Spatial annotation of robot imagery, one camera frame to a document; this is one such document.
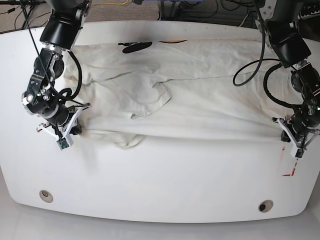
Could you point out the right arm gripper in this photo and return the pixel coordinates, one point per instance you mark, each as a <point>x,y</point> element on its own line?
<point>62,121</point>

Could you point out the red tape rectangle marking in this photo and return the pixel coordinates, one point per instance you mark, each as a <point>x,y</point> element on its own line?
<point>287,163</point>

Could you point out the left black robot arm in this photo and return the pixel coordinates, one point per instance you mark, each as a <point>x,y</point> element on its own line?
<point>278,23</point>

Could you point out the right table cable grommet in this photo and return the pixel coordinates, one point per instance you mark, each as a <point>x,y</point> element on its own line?
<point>265,206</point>

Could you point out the left table cable grommet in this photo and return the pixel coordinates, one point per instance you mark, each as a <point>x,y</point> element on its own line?
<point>46,196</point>

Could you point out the black tripod legs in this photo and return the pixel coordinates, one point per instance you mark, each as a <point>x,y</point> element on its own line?
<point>13,17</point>

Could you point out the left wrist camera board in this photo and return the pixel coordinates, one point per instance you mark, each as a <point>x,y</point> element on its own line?
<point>297,152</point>

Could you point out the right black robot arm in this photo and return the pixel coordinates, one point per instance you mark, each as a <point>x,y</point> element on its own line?
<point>60,34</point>

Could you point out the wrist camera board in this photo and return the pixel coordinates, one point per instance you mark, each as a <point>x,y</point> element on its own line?
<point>297,152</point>
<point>64,143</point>

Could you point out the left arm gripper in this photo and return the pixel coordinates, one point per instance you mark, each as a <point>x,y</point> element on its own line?
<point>299,129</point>

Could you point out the table cable grommet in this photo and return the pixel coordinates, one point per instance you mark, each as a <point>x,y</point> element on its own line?
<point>265,206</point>
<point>46,196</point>

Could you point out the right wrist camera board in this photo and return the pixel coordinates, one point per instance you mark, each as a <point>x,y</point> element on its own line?
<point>64,143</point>

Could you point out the white power strip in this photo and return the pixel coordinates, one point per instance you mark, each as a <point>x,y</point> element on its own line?
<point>309,12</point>

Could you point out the white T-shirt black print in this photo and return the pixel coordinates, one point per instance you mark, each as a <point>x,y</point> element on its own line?
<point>196,89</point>

